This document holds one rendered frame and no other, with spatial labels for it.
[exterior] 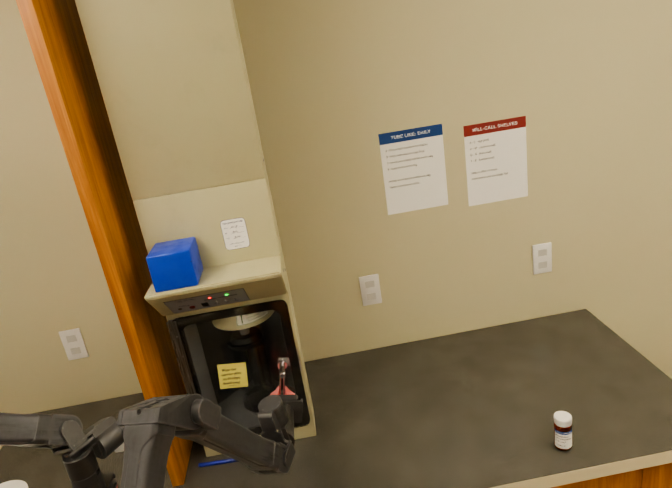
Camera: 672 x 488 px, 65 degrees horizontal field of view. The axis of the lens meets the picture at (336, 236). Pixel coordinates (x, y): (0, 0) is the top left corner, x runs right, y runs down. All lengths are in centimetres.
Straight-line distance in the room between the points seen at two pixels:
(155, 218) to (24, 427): 51
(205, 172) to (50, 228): 75
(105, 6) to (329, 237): 96
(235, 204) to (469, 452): 88
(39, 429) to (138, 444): 37
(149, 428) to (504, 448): 97
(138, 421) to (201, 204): 60
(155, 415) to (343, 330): 117
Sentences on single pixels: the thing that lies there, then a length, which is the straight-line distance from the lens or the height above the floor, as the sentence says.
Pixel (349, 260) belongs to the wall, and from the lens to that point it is 184.
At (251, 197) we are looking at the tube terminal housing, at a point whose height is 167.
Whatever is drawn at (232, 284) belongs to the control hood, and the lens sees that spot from 127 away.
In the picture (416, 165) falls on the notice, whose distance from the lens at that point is 179.
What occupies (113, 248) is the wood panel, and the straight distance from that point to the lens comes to 133.
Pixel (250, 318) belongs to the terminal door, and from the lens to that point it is 142.
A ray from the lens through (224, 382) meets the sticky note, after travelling 152.
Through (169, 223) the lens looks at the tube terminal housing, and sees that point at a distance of 135.
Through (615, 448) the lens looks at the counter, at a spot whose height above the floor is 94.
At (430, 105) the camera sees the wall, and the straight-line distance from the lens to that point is 177.
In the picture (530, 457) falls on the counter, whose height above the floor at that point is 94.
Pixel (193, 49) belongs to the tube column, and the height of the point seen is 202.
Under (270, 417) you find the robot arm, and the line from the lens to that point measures 126.
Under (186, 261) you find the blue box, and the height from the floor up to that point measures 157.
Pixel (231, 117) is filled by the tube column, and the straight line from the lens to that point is 128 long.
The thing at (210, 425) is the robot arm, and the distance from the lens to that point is 96.
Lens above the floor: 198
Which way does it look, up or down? 19 degrees down
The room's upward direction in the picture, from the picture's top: 9 degrees counter-clockwise
